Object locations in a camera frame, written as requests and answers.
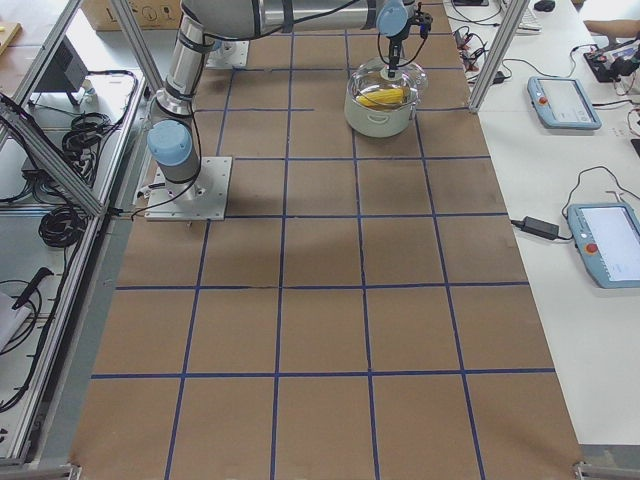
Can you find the person forearm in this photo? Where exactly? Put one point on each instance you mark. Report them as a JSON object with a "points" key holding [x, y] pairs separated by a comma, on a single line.
{"points": [[623, 28]]}

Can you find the aluminium frame post right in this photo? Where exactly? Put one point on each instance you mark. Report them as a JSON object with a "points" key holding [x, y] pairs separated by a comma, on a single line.
{"points": [[497, 51]]}

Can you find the black electronics board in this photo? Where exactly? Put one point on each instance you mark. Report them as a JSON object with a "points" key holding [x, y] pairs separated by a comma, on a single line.
{"points": [[613, 62]]}

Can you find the lower blue teach pendant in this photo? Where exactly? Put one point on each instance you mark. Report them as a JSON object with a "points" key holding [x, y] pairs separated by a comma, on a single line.
{"points": [[606, 236]]}

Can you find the grey control box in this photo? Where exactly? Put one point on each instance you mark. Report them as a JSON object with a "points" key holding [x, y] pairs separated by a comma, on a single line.
{"points": [[65, 73]]}

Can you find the white cooking pot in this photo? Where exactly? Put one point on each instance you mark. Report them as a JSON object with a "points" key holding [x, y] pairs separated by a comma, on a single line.
{"points": [[377, 123]]}

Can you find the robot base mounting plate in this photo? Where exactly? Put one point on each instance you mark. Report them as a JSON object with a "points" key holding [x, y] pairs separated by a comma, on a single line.
{"points": [[205, 200]]}

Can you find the black power adapter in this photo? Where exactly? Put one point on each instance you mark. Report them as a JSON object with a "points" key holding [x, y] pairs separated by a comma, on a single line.
{"points": [[540, 228]]}

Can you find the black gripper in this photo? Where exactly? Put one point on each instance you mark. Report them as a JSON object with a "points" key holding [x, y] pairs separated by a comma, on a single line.
{"points": [[393, 49]]}

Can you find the aluminium frame post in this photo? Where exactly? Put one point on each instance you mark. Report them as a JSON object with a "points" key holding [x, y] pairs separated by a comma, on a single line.
{"points": [[497, 51], [24, 128]]}

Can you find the blue teach pendant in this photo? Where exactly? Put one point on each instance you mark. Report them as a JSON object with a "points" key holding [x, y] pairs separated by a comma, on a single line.
{"points": [[562, 103], [606, 236]]}

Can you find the glass pot lid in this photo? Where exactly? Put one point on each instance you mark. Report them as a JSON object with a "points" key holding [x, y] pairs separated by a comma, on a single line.
{"points": [[375, 74]]}

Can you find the brown paper table mat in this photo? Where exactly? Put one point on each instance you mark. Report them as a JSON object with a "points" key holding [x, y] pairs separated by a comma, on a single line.
{"points": [[362, 312]]}

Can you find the yellow corn cob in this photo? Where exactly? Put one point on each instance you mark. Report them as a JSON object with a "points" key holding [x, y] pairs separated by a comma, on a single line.
{"points": [[384, 98]]}

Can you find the aluminium frame post left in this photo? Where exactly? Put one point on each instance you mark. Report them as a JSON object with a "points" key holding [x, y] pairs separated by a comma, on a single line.
{"points": [[24, 128]]}

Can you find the upper blue teach pendant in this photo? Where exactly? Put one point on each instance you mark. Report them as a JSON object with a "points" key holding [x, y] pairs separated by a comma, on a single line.
{"points": [[562, 103]]}

